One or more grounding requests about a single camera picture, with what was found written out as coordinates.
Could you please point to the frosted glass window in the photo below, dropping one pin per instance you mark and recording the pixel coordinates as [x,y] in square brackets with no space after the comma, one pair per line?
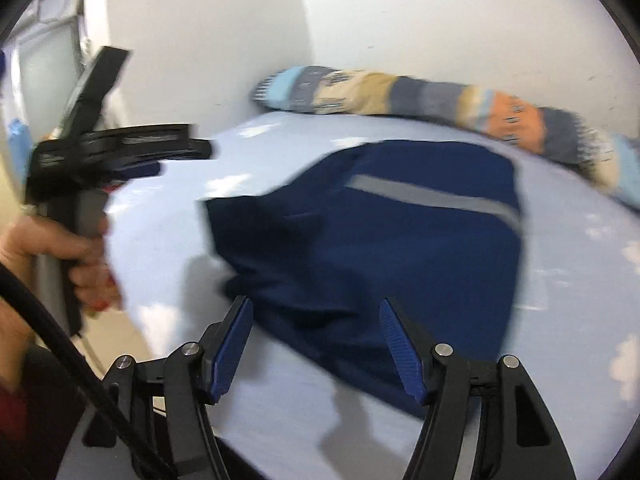
[45,70]

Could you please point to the striped patchwork long pillow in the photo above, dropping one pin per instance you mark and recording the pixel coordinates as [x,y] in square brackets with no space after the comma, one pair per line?
[380,92]

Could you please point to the person's left hand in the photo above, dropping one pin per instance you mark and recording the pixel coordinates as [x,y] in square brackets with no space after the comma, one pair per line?
[30,240]

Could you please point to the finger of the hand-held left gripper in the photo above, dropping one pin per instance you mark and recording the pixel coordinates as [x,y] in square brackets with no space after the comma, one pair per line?
[135,170]
[150,142]

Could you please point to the light blue cloud-print bed sheet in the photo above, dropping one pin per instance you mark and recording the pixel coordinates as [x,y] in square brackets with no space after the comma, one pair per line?
[575,310]

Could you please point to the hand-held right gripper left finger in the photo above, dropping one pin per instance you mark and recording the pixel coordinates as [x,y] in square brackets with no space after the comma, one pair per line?
[232,345]

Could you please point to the navy jacket with red collar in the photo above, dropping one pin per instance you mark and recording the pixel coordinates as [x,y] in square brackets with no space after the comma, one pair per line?
[375,260]

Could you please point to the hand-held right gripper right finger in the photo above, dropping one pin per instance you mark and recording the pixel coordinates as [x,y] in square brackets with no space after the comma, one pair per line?
[400,350]

